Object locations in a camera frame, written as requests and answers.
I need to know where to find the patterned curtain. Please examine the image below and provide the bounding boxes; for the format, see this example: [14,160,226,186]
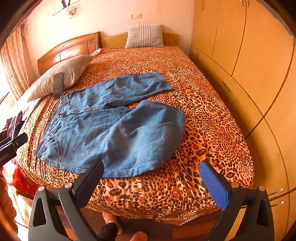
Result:
[0,25,30,100]

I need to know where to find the black rectangular device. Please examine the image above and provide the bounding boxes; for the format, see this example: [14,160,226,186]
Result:
[53,72,63,100]

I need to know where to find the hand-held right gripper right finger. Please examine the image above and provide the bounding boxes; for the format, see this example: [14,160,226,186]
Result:
[198,160,275,241]

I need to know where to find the polka dot slipper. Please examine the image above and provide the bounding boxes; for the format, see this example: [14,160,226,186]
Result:
[102,213,123,234]
[129,231,148,241]

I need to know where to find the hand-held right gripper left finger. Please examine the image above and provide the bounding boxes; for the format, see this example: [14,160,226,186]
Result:
[28,160,105,241]

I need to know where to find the pink bed sheet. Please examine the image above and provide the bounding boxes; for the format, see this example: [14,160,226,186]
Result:
[6,88,42,122]

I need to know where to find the wall poster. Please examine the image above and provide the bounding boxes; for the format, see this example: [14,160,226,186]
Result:
[53,0,80,16]

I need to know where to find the blue denim pants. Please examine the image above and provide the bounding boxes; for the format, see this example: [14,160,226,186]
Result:
[34,71,186,178]

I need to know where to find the wooden wardrobe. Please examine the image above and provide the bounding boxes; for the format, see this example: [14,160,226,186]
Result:
[189,0,296,241]

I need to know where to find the leopard print blanket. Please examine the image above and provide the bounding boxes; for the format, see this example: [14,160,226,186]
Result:
[14,45,255,226]

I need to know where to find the grey striped pillow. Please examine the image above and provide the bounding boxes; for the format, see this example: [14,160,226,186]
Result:
[125,24,164,49]

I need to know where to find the large beige pillow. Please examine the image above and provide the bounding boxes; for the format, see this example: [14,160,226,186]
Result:
[27,54,94,102]

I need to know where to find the carved wooden headboard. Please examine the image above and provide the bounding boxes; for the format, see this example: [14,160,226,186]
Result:
[37,31,102,76]

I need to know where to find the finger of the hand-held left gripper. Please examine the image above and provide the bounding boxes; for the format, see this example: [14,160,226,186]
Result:
[10,133,28,151]

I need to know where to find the red bag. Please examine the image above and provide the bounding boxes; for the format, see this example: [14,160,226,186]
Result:
[9,166,39,197]

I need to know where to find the dark cloth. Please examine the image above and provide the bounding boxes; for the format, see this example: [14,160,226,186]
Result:
[3,111,25,139]

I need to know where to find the plain light wooden headboard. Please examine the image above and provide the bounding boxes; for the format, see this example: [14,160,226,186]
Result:
[102,32,179,48]

